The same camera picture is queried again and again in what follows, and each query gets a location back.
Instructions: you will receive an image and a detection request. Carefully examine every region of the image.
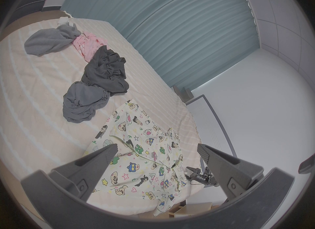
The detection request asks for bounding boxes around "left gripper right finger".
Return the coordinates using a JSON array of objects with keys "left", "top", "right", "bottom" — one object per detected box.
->
[{"left": 197, "top": 143, "right": 264, "bottom": 202}]

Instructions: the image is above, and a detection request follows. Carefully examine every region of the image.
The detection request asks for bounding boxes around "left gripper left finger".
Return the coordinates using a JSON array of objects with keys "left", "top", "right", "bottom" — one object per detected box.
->
[{"left": 48, "top": 144, "right": 118, "bottom": 202}]

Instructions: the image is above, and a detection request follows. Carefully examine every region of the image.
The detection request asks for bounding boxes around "white printed pyjama top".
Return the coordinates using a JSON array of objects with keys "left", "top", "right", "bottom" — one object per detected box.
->
[{"left": 83, "top": 101, "right": 189, "bottom": 217}]

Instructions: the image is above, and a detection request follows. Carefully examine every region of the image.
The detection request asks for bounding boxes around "bed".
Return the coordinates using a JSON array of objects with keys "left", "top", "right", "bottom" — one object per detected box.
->
[{"left": 0, "top": 11, "right": 237, "bottom": 217}]

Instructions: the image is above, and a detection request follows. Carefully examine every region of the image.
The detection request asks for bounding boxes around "pale wooden bedside table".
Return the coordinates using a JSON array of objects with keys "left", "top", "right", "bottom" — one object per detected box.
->
[{"left": 168, "top": 201, "right": 222, "bottom": 218}]

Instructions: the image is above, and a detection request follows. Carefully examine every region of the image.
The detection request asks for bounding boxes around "dark grey garment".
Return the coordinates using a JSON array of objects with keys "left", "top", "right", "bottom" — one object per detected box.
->
[{"left": 62, "top": 81, "right": 111, "bottom": 124}]

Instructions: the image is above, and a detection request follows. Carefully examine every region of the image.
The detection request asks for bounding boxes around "grey bedside table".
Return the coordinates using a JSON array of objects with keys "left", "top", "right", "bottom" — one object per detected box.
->
[{"left": 172, "top": 85, "right": 195, "bottom": 103}]

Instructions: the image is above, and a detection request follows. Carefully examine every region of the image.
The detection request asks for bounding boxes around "black garment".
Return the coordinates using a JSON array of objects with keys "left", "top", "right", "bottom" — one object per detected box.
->
[{"left": 81, "top": 45, "right": 130, "bottom": 94}]

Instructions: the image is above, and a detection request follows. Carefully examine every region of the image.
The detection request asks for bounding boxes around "pink garment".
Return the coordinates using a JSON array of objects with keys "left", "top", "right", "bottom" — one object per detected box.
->
[{"left": 72, "top": 32, "right": 109, "bottom": 62}]

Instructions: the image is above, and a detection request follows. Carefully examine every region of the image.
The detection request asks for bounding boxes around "blue-green curtain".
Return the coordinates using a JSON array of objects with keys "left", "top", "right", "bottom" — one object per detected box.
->
[
  {"left": 122, "top": 0, "right": 262, "bottom": 92},
  {"left": 60, "top": 0, "right": 234, "bottom": 40}
]

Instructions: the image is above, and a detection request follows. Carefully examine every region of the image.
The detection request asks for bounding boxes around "light grey garment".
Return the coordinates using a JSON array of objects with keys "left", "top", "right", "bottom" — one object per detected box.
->
[{"left": 24, "top": 16, "right": 82, "bottom": 56}]

